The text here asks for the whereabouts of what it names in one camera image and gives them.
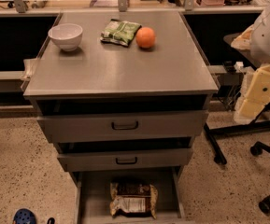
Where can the grey top drawer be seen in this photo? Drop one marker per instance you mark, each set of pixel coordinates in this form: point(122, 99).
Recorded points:
point(114, 127)

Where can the blue clog shoe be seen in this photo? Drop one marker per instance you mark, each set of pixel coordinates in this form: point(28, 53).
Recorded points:
point(24, 216)

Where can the dark side table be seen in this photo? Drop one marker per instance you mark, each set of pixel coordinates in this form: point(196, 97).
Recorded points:
point(255, 126)

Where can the grey middle drawer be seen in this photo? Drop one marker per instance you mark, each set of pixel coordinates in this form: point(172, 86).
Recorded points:
point(120, 160)

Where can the grey drawer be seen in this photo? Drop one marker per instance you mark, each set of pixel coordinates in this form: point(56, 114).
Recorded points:
point(94, 197)
point(120, 160)
point(114, 127)

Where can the grey drawer cabinet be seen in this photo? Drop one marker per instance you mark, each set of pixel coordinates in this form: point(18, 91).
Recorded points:
point(104, 78)

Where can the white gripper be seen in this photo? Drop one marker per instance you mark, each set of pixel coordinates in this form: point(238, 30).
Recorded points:
point(269, 37)

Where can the white power adapter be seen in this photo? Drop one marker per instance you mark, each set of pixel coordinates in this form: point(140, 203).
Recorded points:
point(238, 66)

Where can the white bowl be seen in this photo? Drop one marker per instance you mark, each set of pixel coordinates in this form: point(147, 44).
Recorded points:
point(66, 36)

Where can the green chip bag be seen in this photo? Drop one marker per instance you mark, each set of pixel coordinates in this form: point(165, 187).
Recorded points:
point(119, 32)

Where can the black office chair base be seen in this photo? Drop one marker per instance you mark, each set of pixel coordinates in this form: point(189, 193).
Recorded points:
point(267, 184)

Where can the orange fruit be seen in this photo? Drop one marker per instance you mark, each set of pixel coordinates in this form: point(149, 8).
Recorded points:
point(145, 38)

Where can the brown chip bag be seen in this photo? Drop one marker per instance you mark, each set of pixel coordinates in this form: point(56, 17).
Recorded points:
point(133, 199)

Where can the grey bottom drawer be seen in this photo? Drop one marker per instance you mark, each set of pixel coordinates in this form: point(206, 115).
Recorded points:
point(94, 197)

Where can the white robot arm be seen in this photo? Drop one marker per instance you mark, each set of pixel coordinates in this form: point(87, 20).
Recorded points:
point(259, 46)

